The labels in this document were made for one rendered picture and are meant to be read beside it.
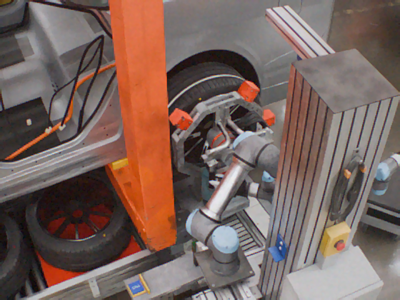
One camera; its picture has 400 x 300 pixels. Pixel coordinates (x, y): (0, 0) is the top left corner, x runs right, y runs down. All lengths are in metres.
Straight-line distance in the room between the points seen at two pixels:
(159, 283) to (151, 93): 1.16
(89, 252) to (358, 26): 3.98
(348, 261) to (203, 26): 1.41
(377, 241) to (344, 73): 2.31
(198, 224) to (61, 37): 1.84
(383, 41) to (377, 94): 4.20
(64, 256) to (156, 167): 0.93
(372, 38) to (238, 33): 3.00
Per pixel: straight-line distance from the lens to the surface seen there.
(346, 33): 5.73
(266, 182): 2.72
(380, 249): 3.75
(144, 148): 2.33
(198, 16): 2.74
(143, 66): 2.06
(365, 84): 1.59
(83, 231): 3.40
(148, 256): 3.11
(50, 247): 3.09
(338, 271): 2.09
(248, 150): 2.35
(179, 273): 2.95
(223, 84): 2.89
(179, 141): 2.85
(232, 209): 3.60
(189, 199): 3.54
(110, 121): 2.91
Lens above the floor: 2.97
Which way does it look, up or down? 46 degrees down
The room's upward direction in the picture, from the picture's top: straight up
